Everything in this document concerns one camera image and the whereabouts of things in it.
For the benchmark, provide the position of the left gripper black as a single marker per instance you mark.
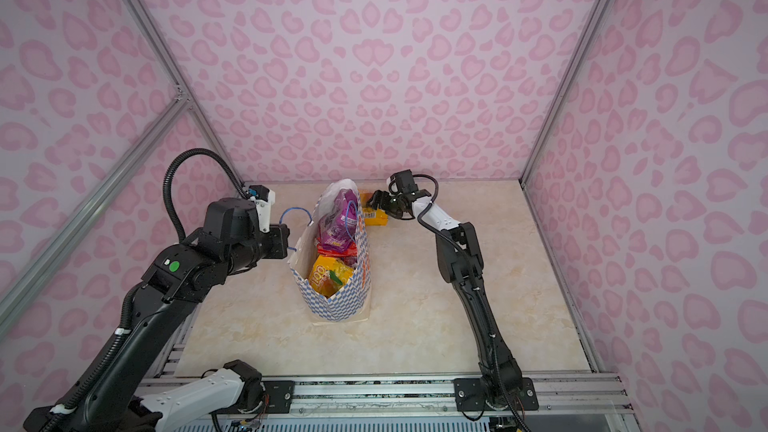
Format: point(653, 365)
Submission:
point(280, 233)

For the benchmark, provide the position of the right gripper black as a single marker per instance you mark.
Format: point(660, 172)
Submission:
point(379, 202)

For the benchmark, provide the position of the yellow snack bag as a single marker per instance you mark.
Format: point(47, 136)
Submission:
point(372, 217)
point(329, 275)

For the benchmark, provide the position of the purple snack bag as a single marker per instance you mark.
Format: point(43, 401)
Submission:
point(337, 228)

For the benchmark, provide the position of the blue checkered paper bag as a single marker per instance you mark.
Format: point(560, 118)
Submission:
point(349, 302)

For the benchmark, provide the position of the red fruit snack bag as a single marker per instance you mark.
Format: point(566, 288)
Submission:
point(350, 251)

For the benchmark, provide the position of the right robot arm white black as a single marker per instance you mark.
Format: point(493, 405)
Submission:
point(460, 263)

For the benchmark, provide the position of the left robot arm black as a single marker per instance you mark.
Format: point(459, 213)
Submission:
point(104, 398)

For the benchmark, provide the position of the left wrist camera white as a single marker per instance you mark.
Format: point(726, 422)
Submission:
point(264, 198)

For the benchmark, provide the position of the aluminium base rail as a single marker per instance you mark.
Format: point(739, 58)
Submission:
point(549, 401)

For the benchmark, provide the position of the aluminium diagonal frame bar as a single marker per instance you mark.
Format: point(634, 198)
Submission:
point(39, 271)

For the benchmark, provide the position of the aluminium frame rail left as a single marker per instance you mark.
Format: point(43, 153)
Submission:
point(157, 42)

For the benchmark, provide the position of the aluminium frame post right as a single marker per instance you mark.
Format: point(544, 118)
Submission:
point(586, 38)

